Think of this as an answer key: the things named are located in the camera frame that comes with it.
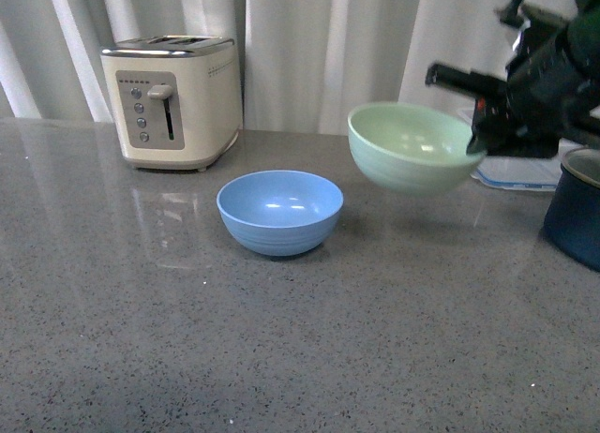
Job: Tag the blue saucepan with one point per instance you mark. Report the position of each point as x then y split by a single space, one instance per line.
572 219

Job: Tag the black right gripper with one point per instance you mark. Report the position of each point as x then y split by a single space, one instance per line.
552 87

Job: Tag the white curtain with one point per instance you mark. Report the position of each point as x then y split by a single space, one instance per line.
304 63

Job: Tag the blue bowl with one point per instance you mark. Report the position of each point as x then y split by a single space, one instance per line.
280 213

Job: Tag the green bowl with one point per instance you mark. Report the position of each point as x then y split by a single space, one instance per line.
411 149

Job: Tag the cream toaster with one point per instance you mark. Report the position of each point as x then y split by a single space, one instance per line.
176 99

